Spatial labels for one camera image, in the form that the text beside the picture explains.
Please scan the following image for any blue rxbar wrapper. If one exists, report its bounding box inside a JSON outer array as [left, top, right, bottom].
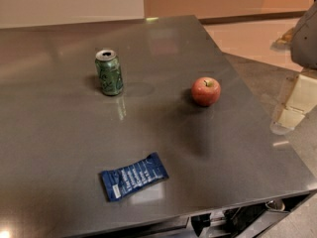
[[101, 153, 169, 202]]

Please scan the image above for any green soda can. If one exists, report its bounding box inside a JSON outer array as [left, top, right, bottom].
[[95, 49, 123, 96]]

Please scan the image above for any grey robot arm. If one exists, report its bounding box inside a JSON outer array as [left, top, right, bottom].
[[270, 1, 317, 135]]

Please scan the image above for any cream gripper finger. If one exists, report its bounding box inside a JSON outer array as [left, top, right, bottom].
[[270, 72, 317, 135]]

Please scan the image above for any dark drawer under table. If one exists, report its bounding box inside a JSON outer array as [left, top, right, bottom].
[[143, 193, 310, 238]]

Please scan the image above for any red apple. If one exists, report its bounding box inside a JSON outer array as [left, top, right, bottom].
[[191, 77, 221, 107]]

